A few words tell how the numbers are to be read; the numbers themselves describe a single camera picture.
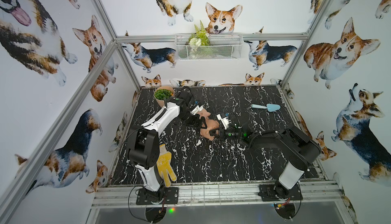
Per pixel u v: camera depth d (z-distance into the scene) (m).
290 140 0.54
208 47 0.88
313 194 0.75
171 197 0.73
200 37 0.82
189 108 0.78
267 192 0.73
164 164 0.83
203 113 0.97
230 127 0.80
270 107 1.08
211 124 0.88
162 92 1.02
